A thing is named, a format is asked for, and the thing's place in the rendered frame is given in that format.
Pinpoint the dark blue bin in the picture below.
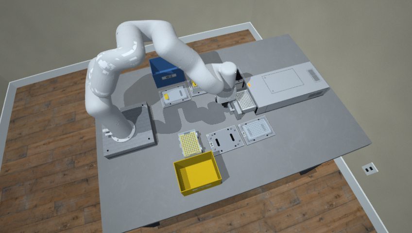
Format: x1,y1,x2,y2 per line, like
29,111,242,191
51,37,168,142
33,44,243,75
149,57,185,88

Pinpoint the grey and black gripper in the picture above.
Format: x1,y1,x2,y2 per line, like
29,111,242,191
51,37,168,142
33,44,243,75
215,85,237,108

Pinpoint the yellow open-top bin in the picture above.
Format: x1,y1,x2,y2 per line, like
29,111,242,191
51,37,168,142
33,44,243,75
173,151,222,196

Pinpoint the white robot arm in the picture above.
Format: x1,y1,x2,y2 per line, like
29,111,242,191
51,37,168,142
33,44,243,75
85,20,237,143

